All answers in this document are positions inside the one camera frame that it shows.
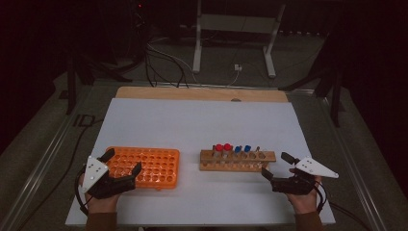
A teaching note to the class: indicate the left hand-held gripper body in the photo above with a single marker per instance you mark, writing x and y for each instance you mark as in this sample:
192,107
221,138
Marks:
96,184

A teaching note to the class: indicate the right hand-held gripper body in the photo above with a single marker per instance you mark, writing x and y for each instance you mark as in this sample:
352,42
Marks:
293,186

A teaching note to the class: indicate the wooden tube rack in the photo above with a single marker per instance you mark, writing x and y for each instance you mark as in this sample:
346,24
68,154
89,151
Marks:
271,156

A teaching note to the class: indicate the orange plastic tube rack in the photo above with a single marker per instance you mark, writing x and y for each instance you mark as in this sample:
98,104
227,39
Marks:
157,166

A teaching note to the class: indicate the blue-capped tube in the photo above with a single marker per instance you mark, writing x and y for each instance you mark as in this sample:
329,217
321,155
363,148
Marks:
247,148
237,148

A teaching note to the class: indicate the red-capped tube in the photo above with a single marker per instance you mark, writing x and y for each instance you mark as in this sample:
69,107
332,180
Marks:
227,147
219,147

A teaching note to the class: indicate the person's right hand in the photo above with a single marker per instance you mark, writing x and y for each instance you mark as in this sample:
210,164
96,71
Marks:
304,203

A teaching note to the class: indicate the person's left hand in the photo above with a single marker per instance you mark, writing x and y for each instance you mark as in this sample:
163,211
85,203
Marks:
102,205

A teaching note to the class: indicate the black tripod stand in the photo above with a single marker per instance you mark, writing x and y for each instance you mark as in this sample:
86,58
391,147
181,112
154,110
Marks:
71,86
335,102

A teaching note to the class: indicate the white table mat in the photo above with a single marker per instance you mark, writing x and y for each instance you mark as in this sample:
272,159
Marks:
198,128

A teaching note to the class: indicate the white plug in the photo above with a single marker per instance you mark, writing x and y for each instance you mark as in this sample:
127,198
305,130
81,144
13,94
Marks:
237,67

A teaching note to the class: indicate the power strip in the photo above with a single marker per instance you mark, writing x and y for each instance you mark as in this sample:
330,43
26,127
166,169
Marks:
303,33

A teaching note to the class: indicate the dark equipment rack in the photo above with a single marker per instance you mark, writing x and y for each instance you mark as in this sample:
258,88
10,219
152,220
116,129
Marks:
139,29

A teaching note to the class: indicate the grey metal stand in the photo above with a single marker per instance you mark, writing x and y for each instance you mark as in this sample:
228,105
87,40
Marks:
237,23

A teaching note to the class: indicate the aluminium rail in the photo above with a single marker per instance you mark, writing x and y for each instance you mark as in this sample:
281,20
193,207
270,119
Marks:
352,166
41,160

